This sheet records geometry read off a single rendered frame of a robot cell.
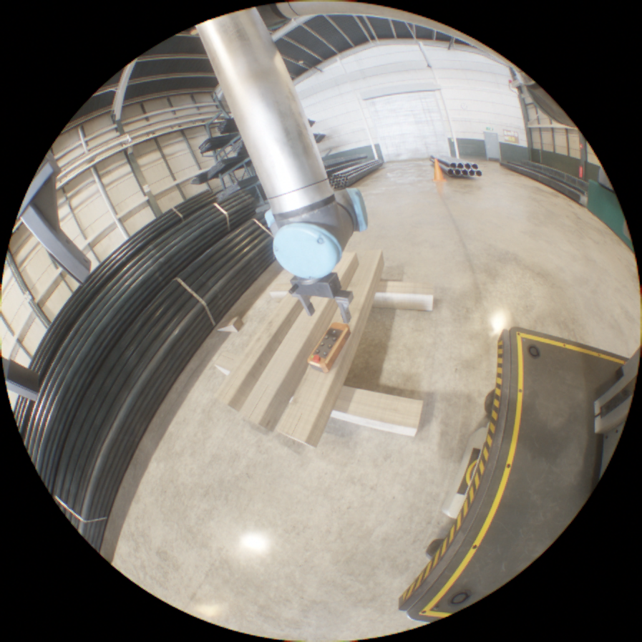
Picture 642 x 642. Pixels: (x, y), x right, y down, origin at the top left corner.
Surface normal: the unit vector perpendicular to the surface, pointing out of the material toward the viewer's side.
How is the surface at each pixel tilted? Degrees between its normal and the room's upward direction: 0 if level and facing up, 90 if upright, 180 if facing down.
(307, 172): 92
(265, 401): 0
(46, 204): 114
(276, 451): 0
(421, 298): 90
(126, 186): 90
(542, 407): 0
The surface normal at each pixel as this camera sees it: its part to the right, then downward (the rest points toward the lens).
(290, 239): -0.29, 0.79
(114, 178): 0.86, 0.07
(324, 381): -0.32, -0.69
